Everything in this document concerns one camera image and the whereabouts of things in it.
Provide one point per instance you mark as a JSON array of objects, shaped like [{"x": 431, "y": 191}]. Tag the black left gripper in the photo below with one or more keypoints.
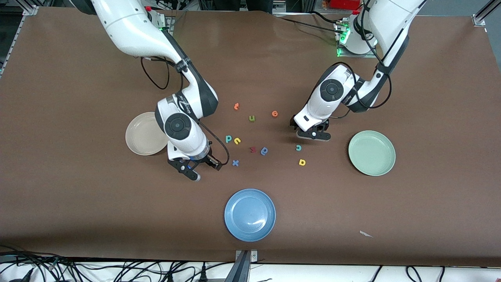
[{"x": 323, "y": 126}]

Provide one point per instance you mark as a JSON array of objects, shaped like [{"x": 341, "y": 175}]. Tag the metal camera post bracket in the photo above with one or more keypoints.
[{"x": 242, "y": 270}]

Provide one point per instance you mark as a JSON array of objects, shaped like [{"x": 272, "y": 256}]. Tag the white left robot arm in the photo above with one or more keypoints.
[{"x": 391, "y": 19}]

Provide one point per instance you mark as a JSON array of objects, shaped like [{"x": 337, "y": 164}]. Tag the blue plate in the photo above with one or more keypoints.
[{"x": 250, "y": 215}]

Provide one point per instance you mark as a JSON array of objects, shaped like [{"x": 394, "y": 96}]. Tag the white paper scrap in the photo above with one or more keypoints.
[{"x": 366, "y": 234}]

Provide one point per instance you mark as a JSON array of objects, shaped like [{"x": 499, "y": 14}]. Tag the black power plug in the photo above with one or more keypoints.
[
  {"x": 203, "y": 273},
  {"x": 170, "y": 276}
]

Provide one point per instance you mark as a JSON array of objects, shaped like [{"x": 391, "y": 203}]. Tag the red box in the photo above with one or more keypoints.
[{"x": 344, "y": 4}]

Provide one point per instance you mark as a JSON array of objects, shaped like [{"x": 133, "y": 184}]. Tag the aluminium frame rail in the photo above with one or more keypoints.
[
  {"x": 29, "y": 9},
  {"x": 479, "y": 19}
]

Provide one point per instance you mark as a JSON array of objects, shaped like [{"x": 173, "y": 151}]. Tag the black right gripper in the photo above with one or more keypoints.
[{"x": 206, "y": 159}]

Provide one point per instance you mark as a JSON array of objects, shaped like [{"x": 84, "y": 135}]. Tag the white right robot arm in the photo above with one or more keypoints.
[{"x": 133, "y": 27}]

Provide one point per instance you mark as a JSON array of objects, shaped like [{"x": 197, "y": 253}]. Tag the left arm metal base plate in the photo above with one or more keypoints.
[{"x": 358, "y": 55}]

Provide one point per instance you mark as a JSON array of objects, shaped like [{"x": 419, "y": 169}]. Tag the green plate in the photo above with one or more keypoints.
[{"x": 372, "y": 153}]

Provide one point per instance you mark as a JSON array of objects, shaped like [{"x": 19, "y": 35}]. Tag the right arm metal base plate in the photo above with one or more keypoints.
[{"x": 168, "y": 21}]

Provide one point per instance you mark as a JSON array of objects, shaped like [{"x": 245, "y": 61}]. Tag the beige brown plate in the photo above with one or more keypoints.
[{"x": 141, "y": 135}]

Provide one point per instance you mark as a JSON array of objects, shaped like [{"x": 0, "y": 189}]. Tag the blue letter a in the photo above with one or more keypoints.
[{"x": 267, "y": 151}]

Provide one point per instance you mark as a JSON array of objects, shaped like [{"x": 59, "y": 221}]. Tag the brown paper table cover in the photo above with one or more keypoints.
[{"x": 78, "y": 196}]

